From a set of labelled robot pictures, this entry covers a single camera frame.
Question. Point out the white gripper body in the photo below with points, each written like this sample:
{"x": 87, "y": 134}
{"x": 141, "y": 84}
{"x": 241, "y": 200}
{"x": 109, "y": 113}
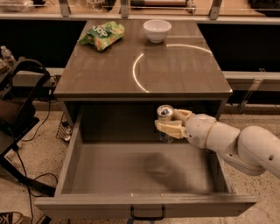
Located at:
{"x": 198, "y": 128}

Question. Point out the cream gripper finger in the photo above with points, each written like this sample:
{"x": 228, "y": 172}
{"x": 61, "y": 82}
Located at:
{"x": 174, "y": 129}
{"x": 182, "y": 115}

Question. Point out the silver blue redbull can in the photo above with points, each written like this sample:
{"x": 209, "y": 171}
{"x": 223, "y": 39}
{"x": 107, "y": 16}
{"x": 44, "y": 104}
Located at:
{"x": 164, "y": 113}

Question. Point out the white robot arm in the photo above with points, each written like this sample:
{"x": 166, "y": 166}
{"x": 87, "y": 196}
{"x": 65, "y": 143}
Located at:
{"x": 253, "y": 150}

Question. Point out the open grey top drawer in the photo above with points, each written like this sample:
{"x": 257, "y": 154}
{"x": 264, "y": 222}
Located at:
{"x": 116, "y": 161}

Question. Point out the grey wooden drawer cabinet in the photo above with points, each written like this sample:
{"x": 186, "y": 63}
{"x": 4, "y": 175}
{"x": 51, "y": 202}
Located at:
{"x": 181, "y": 68}

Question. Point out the white ceramic bowl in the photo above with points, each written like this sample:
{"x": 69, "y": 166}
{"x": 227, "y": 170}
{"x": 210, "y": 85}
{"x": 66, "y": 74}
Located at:
{"x": 156, "y": 30}

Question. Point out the green chip bag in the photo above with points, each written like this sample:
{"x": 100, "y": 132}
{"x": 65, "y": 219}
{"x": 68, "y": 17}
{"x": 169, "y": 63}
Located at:
{"x": 103, "y": 35}

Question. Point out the black chair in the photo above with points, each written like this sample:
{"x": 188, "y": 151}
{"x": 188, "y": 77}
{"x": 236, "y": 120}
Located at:
{"x": 17, "y": 118}

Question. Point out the clear plastic bottle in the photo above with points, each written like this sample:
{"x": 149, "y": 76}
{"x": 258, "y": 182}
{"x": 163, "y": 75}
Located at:
{"x": 7, "y": 56}

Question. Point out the black white sneaker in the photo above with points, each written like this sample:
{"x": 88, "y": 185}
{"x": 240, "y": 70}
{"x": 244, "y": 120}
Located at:
{"x": 11, "y": 218}

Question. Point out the black drawer handle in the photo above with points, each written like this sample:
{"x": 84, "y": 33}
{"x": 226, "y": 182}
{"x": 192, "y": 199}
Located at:
{"x": 147, "y": 214}

